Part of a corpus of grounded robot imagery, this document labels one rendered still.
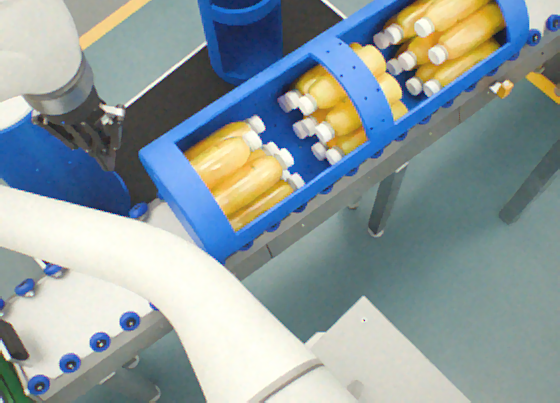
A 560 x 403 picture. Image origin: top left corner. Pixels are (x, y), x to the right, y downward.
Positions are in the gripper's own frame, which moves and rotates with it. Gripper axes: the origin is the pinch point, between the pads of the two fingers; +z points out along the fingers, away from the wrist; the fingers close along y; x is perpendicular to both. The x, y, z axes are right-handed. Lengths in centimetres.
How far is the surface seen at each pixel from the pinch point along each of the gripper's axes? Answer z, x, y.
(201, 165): 30.1, -11.1, -9.9
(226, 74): 128, -91, -1
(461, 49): 37, -42, -65
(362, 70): 26, -30, -42
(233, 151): 30.3, -14.2, -16.1
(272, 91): 45, -36, -23
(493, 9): 35, -52, -73
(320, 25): 135, -117, -36
